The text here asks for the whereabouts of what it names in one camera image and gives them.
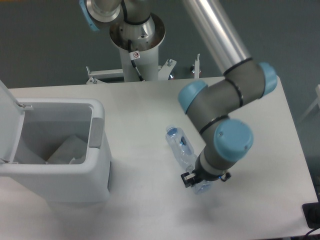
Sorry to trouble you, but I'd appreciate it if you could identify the white metal bracket post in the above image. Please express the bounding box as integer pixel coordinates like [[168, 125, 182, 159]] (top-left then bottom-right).
[[190, 53, 202, 79]]

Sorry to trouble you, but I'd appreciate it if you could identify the white trash can lid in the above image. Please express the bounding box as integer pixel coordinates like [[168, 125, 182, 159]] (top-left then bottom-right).
[[0, 82, 33, 164]]

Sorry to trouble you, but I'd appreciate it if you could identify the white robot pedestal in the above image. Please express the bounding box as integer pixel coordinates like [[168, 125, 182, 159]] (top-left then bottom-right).
[[86, 13, 177, 84]]

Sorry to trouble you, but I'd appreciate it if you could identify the clear plastic wrapper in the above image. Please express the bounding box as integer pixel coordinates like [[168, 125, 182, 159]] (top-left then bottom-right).
[[47, 135, 87, 165]]

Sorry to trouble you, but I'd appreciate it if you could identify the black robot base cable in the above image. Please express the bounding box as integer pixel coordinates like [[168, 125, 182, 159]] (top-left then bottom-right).
[[127, 39, 146, 82]]

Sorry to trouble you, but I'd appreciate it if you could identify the clear plastic water bottle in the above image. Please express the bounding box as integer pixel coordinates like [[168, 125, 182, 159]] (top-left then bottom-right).
[[165, 123, 213, 195]]

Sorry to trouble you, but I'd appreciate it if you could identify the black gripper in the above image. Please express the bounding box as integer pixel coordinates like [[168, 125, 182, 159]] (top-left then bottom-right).
[[180, 169, 231, 188]]

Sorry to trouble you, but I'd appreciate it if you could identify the white frame at right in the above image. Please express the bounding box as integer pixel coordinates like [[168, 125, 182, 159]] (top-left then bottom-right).
[[305, 84, 320, 115]]

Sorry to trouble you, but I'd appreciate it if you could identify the white trash can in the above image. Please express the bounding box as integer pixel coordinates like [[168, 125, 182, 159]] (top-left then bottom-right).
[[0, 98, 112, 203]]

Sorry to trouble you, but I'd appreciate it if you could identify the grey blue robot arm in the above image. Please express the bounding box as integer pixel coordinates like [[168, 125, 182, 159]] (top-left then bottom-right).
[[79, 0, 278, 187]]

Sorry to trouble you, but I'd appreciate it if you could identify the black device at edge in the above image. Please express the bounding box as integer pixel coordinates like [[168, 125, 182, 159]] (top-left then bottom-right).
[[302, 202, 320, 229]]

